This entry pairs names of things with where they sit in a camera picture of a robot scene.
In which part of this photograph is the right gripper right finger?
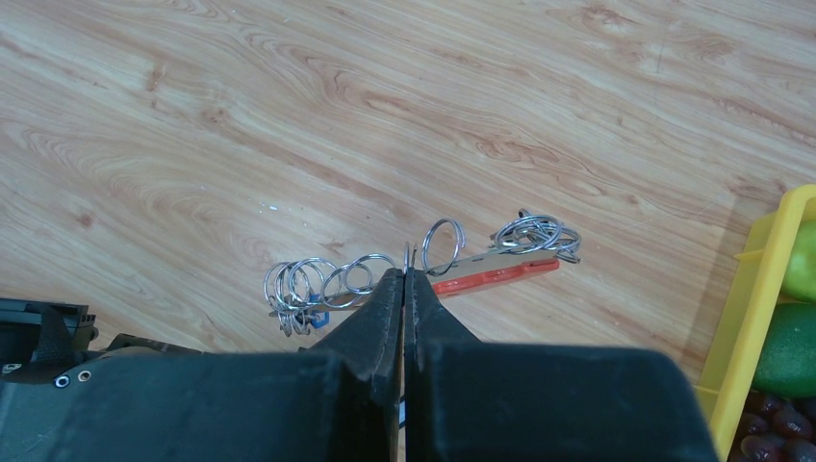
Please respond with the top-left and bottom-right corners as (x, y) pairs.
(405, 270), (717, 461)

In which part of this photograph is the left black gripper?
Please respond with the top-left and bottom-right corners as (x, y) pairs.
(1, 298), (198, 383)

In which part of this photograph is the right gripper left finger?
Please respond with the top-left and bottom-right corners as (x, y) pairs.
(1, 269), (404, 461)

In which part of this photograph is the red handled metal key organizer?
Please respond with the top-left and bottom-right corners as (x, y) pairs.
(263, 209), (582, 336)

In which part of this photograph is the key with blue tag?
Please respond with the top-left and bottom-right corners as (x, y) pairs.
(307, 294), (330, 329)

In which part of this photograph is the yellow plastic fruit bin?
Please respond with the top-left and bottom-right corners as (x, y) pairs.
(694, 184), (815, 461)

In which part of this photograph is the purple grape bunch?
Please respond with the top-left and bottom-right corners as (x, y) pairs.
(727, 391), (815, 462)

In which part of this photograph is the dark green lime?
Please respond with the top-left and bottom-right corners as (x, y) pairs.
(752, 303), (815, 398)

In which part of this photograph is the light green apple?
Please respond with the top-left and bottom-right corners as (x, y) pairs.
(780, 219), (815, 303)

